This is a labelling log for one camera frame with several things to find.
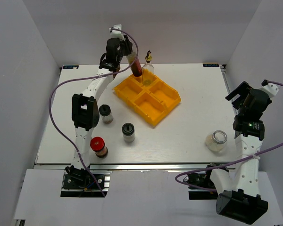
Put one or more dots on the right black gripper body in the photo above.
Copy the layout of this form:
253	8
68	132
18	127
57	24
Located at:
244	88

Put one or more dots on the dark sauce bottle black cap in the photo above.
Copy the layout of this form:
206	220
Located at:
135	64

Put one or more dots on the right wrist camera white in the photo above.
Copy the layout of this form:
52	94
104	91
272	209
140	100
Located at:
269	88

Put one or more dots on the clear oil bottle gold spout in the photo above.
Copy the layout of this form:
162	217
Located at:
147	70

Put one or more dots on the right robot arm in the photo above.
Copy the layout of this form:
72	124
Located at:
239	197

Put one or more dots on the red-lid spice jar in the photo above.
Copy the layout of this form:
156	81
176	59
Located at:
98	145

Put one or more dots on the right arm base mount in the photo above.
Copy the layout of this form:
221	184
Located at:
201	181

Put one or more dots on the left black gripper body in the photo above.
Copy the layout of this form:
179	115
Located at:
123	45

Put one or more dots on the yellow four-compartment bin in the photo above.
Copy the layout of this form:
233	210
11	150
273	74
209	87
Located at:
153	103

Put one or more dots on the open clear glass jar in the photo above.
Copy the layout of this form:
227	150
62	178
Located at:
216	142

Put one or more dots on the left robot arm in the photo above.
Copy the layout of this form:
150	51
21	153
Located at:
85	112

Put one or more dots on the black-cap white spice jar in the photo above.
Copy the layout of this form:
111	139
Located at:
128	132

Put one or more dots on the xdof label sticker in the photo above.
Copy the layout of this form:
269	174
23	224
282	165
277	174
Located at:
210	65
66	67

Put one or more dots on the right xdof label sticker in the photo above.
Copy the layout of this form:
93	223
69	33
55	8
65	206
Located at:
210	65

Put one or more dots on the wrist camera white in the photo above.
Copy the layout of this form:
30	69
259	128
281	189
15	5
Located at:
115	32
269	88

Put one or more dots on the left xdof label sticker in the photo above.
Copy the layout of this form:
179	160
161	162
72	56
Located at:
66	67

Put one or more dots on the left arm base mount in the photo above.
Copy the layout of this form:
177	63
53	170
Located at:
78	183

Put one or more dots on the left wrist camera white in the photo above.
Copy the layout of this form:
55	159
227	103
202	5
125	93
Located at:
115	32

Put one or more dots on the black-cap spice jar left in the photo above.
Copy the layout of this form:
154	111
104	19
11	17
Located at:
106	113

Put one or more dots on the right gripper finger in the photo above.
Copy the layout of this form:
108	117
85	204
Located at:
236	104
231	95

